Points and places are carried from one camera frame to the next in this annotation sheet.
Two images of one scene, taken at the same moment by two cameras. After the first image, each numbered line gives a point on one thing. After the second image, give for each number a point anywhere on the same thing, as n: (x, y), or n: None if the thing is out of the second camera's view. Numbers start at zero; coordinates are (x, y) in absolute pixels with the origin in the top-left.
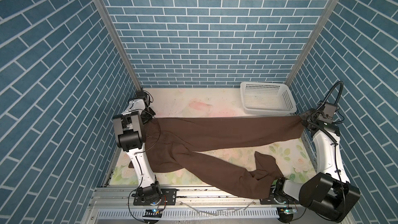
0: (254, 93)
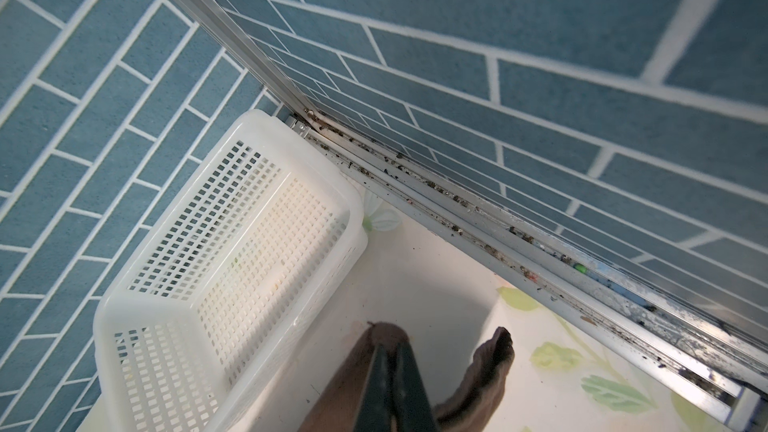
0: (273, 237)
